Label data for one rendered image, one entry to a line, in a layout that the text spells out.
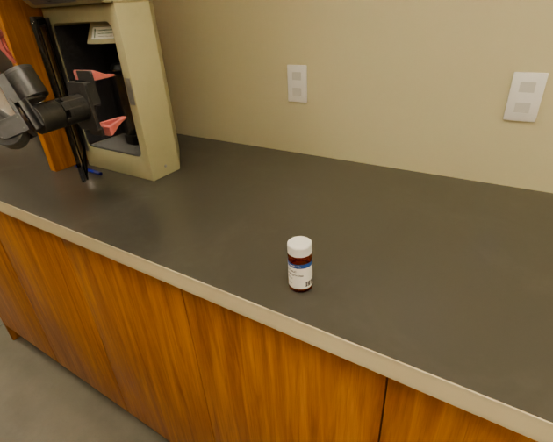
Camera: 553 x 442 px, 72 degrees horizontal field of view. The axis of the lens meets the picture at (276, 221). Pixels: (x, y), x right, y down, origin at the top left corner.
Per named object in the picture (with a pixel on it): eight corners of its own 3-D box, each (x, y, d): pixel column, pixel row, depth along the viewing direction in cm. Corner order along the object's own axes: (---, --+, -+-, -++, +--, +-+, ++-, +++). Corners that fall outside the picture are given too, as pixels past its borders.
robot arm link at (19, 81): (12, 147, 80) (0, 142, 72) (-23, 96, 77) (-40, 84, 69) (68, 123, 83) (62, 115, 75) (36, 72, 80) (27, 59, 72)
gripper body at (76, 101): (90, 81, 81) (58, 89, 75) (105, 128, 86) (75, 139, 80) (72, 80, 84) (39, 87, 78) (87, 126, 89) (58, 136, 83)
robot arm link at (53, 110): (34, 139, 78) (44, 129, 74) (13, 108, 76) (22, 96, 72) (65, 129, 83) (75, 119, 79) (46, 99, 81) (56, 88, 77)
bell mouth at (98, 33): (125, 38, 122) (120, 18, 119) (164, 38, 113) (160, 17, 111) (74, 44, 109) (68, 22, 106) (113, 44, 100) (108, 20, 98)
